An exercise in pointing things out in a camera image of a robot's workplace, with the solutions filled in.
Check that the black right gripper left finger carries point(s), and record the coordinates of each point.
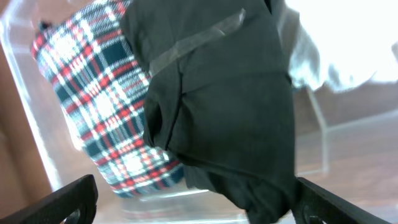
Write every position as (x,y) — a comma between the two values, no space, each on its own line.
(73,203)

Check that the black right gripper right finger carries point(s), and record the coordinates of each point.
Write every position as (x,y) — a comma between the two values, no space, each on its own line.
(317,205)

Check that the black cloth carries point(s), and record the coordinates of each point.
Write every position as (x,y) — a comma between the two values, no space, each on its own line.
(219,98)

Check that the plaid flannel cloth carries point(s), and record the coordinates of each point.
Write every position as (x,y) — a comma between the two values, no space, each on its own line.
(101,89)

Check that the white printed cloth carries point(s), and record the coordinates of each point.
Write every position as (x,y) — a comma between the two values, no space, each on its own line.
(341,44)

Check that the clear plastic storage box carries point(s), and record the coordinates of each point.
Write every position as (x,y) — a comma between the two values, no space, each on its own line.
(346,143)

